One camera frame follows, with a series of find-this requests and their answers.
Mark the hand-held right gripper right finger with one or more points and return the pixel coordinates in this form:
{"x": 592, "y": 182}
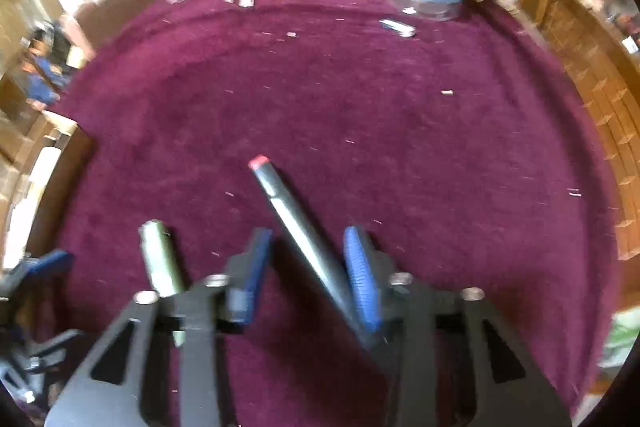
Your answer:
{"x": 360, "y": 277}

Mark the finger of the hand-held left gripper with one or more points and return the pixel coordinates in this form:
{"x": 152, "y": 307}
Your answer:
{"x": 55, "y": 341}
{"x": 50, "y": 262}

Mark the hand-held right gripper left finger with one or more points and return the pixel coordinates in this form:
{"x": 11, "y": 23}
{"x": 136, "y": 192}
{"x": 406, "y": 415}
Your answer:
{"x": 255, "y": 267}

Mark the dark grey red-capped pen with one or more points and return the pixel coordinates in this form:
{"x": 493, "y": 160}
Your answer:
{"x": 295, "y": 217}

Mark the shallow cardboard box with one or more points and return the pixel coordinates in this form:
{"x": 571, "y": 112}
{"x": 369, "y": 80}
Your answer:
{"x": 70, "y": 167}

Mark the maroon blanket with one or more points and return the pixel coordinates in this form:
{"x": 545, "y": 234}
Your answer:
{"x": 400, "y": 132}

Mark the blue cloth item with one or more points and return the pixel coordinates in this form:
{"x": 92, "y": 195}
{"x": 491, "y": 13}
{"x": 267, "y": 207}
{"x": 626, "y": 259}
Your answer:
{"x": 42, "y": 77}

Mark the small folded pocket knife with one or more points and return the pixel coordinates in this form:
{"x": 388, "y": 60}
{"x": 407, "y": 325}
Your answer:
{"x": 397, "y": 28}

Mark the green white cloth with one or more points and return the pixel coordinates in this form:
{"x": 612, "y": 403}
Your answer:
{"x": 622, "y": 337}

